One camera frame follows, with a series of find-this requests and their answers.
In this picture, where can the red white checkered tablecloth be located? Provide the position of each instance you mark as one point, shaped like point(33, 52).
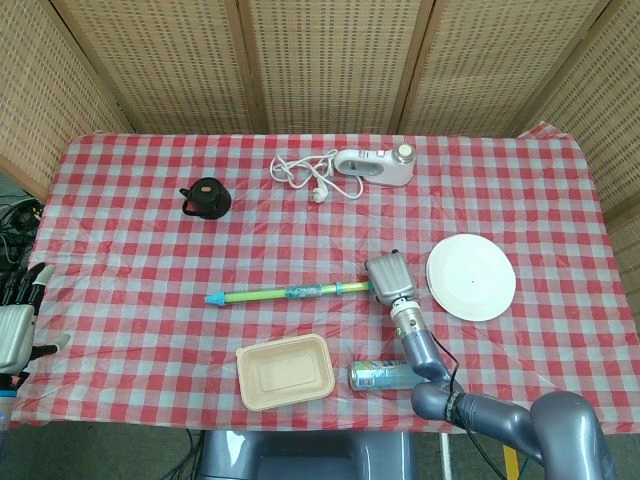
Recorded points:
point(150, 325)

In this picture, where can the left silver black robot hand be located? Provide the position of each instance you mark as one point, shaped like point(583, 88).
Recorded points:
point(15, 340)

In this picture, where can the white hand mixer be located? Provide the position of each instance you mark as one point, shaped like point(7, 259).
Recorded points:
point(375, 167)

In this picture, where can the green blue water pump toy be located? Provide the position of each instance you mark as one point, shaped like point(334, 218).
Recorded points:
point(260, 295)

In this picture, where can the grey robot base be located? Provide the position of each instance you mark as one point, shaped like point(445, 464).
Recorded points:
point(305, 457)

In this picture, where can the white round plate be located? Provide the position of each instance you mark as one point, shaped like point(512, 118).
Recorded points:
point(472, 277)

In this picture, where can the woven bamboo screen panel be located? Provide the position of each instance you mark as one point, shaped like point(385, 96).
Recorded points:
point(40, 100)
point(490, 65)
point(335, 65)
point(165, 65)
point(615, 125)

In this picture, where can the beige rectangular food container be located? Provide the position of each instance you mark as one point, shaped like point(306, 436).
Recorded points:
point(285, 372)

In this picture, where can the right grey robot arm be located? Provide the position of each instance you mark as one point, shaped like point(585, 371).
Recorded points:
point(425, 350)

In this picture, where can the light blue drink can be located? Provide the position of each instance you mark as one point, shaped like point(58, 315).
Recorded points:
point(380, 377)

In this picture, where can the white table leg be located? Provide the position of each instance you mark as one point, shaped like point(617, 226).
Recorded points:
point(444, 457)

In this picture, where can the black lidded cup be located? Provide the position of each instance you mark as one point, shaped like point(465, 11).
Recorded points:
point(205, 199)

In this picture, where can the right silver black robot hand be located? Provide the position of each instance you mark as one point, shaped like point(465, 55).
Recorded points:
point(392, 277)

